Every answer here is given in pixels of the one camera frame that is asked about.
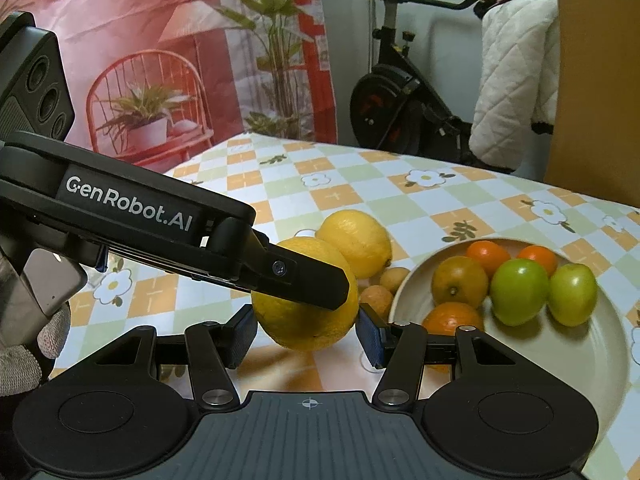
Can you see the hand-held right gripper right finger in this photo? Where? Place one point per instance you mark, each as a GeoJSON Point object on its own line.
{"type": "Point", "coordinates": [367, 337]}

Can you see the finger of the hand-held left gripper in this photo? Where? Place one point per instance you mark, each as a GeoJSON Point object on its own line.
{"type": "Point", "coordinates": [300, 275]}

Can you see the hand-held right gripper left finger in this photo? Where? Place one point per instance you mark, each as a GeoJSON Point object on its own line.
{"type": "Point", "coordinates": [247, 335]}

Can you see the yellow lemon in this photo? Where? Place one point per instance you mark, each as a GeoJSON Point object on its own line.
{"type": "Point", "coordinates": [300, 325]}
{"type": "Point", "coordinates": [355, 245]}

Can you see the large orange mandarin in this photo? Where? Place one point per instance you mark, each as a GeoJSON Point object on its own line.
{"type": "Point", "coordinates": [452, 320]}

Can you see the small orange mandarin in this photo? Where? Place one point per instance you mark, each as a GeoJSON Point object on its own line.
{"type": "Point", "coordinates": [487, 255]}
{"type": "Point", "coordinates": [537, 257]}

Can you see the cream round plate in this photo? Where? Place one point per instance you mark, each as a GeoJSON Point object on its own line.
{"type": "Point", "coordinates": [550, 360]}

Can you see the person's left hand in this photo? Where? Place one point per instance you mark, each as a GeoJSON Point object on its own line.
{"type": "Point", "coordinates": [20, 365]}

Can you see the small brown longan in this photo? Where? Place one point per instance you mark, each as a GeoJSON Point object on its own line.
{"type": "Point", "coordinates": [375, 301]}
{"type": "Point", "coordinates": [394, 280]}

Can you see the yellow-orange citrus fruit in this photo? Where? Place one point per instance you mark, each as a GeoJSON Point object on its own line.
{"type": "Point", "coordinates": [459, 282]}

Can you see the green jujube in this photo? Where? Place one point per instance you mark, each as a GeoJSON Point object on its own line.
{"type": "Point", "coordinates": [520, 292]}
{"type": "Point", "coordinates": [573, 295]}

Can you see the black exercise bike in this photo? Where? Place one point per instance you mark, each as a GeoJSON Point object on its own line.
{"type": "Point", "coordinates": [380, 105]}

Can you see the white quilted jacket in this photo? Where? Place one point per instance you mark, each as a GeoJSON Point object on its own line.
{"type": "Point", "coordinates": [510, 85]}

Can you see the wooden board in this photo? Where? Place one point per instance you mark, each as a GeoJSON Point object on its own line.
{"type": "Point", "coordinates": [600, 85]}

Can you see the red wall poster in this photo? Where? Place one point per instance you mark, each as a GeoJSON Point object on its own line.
{"type": "Point", "coordinates": [175, 35]}

